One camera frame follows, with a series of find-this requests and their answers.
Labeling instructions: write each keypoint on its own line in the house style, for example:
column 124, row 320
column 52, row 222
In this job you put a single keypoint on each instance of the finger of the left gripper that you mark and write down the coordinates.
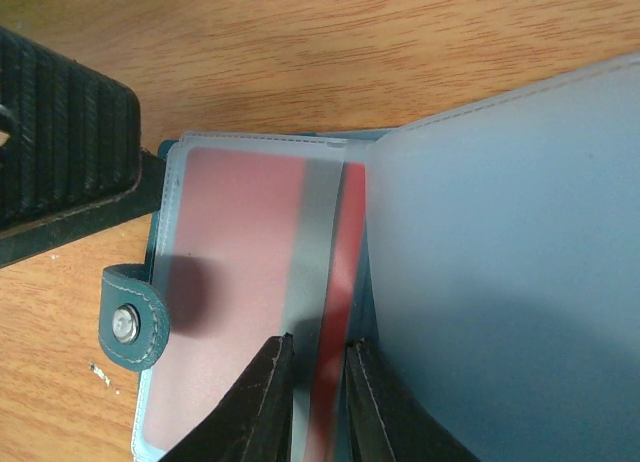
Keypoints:
column 73, row 163

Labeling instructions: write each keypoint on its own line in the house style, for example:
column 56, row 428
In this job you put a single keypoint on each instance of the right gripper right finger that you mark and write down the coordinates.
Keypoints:
column 386, row 422

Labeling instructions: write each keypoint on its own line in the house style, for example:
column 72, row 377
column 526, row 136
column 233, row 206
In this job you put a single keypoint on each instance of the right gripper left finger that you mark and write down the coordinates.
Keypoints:
column 253, row 421

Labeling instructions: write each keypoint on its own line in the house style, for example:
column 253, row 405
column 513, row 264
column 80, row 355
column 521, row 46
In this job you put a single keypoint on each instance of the teal leather card holder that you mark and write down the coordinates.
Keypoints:
column 501, row 281

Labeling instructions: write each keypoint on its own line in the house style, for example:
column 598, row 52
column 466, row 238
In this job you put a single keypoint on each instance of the red card in holder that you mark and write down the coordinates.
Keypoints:
column 253, row 245

